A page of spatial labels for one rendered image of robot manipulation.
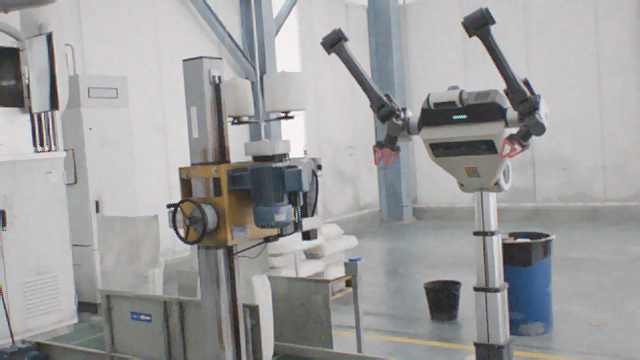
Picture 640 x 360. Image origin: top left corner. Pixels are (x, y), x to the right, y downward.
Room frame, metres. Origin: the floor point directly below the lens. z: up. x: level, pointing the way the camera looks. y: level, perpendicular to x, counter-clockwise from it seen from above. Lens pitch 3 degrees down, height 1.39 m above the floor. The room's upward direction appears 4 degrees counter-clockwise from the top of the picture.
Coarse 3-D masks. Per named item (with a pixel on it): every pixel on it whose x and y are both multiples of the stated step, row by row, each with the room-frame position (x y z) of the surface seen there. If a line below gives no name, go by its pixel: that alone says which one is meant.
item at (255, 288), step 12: (252, 240) 3.17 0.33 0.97; (192, 252) 3.40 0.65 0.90; (252, 252) 3.17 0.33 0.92; (264, 252) 3.13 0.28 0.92; (192, 264) 3.40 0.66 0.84; (240, 264) 3.21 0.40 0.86; (252, 264) 3.17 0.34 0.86; (264, 264) 3.13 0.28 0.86; (240, 276) 3.15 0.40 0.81; (252, 276) 3.14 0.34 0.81; (264, 276) 3.19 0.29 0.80; (252, 288) 3.12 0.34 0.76; (264, 288) 3.17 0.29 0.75; (252, 300) 3.12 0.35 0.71; (264, 300) 3.15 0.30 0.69; (264, 312) 3.14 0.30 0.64; (264, 324) 3.13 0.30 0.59; (264, 336) 3.13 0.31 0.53; (264, 348) 3.13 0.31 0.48
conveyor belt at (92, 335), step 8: (88, 328) 4.14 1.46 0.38; (96, 328) 4.12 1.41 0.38; (64, 336) 3.99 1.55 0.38; (72, 336) 3.97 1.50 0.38; (80, 336) 3.96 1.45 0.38; (88, 336) 3.95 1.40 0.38; (96, 336) 3.94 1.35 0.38; (64, 344) 3.82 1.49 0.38; (72, 344) 3.80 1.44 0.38; (80, 344) 3.79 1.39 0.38; (88, 344) 3.78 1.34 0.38; (96, 344) 3.76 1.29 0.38; (104, 344) 3.76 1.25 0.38
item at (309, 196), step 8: (296, 160) 3.04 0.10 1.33; (312, 168) 3.13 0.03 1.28; (312, 176) 3.13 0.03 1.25; (312, 184) 3.12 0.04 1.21; (304, 192) 3.10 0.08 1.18; (312, 192) 3.12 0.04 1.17; (304, 200) 3.10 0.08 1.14; (312, 200) 3.12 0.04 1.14; (304, 208) 3.10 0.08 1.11; (312, 208) 3.11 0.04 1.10; (304, 216) 3.11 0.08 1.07
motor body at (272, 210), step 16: (256, 176) 2.63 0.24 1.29; (272, 176) 2.62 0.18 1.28; (256, 192) 2.64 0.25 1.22; (272, 192) 2.61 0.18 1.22; (288, 192) 2.71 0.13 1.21; (256, 208) 2.63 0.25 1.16; (272, 208) 2.60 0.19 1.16; (288, 208) 2.64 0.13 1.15; (256, 224) 2.64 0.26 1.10; (272, 224) 2.61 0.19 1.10; (288, 224) 2.65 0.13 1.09
